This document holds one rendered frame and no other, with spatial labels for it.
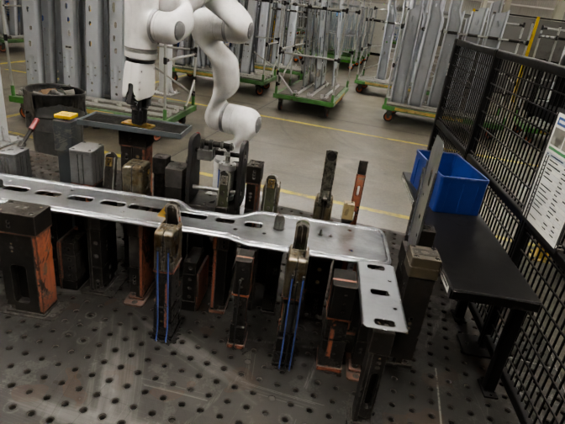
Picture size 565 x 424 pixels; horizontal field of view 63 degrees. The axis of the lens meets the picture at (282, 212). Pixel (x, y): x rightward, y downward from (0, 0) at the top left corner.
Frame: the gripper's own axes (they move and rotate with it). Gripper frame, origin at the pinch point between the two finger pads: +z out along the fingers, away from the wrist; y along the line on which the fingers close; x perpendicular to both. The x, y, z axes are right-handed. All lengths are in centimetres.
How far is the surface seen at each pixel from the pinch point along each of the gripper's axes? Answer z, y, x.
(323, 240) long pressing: 26, -3, 58
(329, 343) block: 46, 16, 66
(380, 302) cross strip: 24, 23, 75
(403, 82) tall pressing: 70, -692, 93
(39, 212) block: 25.3, 21.9, -16.7
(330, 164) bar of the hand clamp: 9, -21, 54
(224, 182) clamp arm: 20.2, -14.1, 22.4
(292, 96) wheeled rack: 112, -613, -73
